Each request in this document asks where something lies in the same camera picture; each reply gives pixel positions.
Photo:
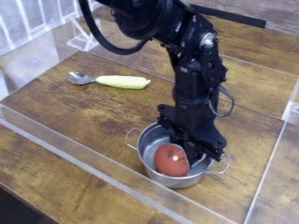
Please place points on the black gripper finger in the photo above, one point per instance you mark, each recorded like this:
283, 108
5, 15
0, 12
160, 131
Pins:
176, 137
197, 152

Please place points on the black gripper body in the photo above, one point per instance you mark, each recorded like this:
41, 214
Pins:
193, 119

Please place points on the silver pot with handles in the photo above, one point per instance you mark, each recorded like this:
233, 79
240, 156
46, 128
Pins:
152, 137

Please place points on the red and white plush mushroom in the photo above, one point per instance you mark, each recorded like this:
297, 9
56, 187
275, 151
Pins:
169, 160

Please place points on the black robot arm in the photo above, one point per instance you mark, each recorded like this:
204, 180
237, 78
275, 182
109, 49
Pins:
188, 37

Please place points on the clear acrylic triangle stand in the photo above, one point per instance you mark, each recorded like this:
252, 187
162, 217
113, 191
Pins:
82, 40

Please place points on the spoon with yellow handle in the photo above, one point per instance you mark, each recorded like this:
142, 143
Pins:
116, 81

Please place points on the black wall strip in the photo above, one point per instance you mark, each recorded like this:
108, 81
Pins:
245, 20

